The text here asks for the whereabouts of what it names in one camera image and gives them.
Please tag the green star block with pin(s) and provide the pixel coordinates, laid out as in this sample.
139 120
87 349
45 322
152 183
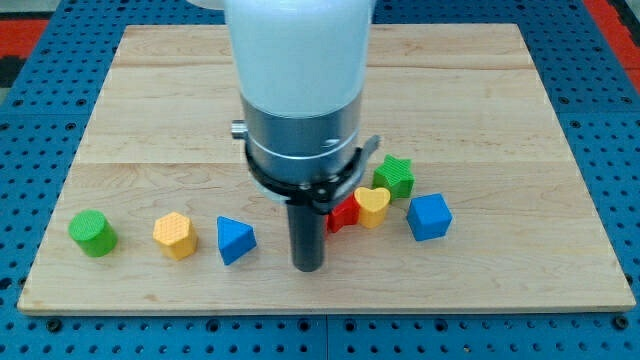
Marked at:
395 175

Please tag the blue triangle block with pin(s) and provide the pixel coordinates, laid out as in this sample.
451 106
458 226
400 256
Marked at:
235 239

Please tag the blue cube block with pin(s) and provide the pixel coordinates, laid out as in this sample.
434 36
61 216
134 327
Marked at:
429 217

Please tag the wooden board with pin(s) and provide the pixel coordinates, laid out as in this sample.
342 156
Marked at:
463 102

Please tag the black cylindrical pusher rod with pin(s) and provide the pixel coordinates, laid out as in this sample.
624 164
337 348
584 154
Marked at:
307 237

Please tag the red block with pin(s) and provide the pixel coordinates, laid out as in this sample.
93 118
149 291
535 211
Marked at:
345 214

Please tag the green cylinder block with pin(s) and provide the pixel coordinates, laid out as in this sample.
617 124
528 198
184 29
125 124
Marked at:
93 233

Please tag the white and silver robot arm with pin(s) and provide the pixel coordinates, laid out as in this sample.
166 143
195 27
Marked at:
301 66

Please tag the yellow heart block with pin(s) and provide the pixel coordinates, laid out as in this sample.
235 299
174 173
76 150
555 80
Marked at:
373 206

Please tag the yellow hexagon block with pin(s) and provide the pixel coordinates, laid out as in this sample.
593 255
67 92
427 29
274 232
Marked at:
175 235

